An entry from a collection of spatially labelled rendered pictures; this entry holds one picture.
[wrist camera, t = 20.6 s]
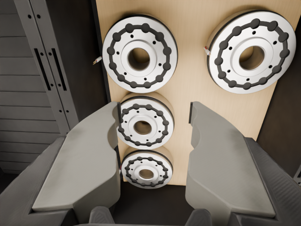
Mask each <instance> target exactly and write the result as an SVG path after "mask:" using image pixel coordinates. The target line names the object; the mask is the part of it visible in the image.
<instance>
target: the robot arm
mask: <svg viewBox="0 0 301 226"><path fill-rule="evenodd" d="M120 123H122V119H121V103H120V102H116V101H112V102H110V103H109V104H107V105H105V106H104V107H102V108H101V109H99V110H97V111H96V112H94V113H93V114H91V115H90V116H88V117H86V118H85V119H83V120H82V121H81V122H80V123H78V124H77V125H76V126H75V127H74V128H73V129H72V130H71V131H70V132H69V133H68V134H67V135H66V136H59V137H58V138H57V139H56V140H55V141H54V142H53V143H51V144H50V145H49V146H48V147H47V148H46V149H45V150H44V151H43V152H42V153H41V154H40V155H39V156H38V157H37V158H36V159H35V160H34V161H33V162H32V163H31V164H30V165H29V166H27V167H26V168H25V169H24V170H23V171H22V172H21V173H20V174H19V175H18V176H17V177H16V178H15V179H14V180H13V181H12V182H11V183H10V184H9V185H8V186H7V187H6V188H5V190H4V191H3V192H2V193H1V194H0V226H163V225H131V224H115V222H114V220H113V218H112V216H111V213H110V211H109V208H110V207H111V206H113V205H114V204H115V203H116V202H117V201H118V200H119V198H120V173H119V167H118V161H117V155H116V151H115V150H114V148H115V147H116V146H117V144H118V136H117V130H116V129H117V127H118V126H119V124H120ZM189 124H191V126H192V127H193V128H192V136H191V145H192V146H193V148H194V150H192V151H191V152H190V154H189V162H188V170H187V178H186V190H185V198H186V201H187V202H188V204H189V205H191V206H192V207H193V208H194V210H193V211H192V213H191V215H190V217H189V218H188V221H187V222H186V224H185V226H301V187H300V186H299V185H298V184H297V182H296V181H295V180H294V179H293V178H292V177H291V176H290V175H289V174H288V173H287V172H286V171H285V170H284V169H283V168H282V167H281V166H280V165H279V164H278V163H277V162H276V161H275V160H274V159H273V158H272V157H271V156H270V155H269V154H268V153H267V152H266V151H265V150H264V149H263V148H262V147H261V146H260V145H259V144H258V143H257V142H256V141H255V140H254V139H253V138H250V137H245V136H244V135H243V134H242V133H241V132H240V131H239V130H238V129H237V128H236V127H235V126H234V125H233V124H232V123H230V122H229V121H228V120H226V119H225V118H224V117H222V116H220V115H219V114H218V113H216V112H214V111H213V110H211V109H210V108H208V107H207V106H205V105H203V104H202V103H200V102H198V101H194V102H190V111H189Z"/></svg>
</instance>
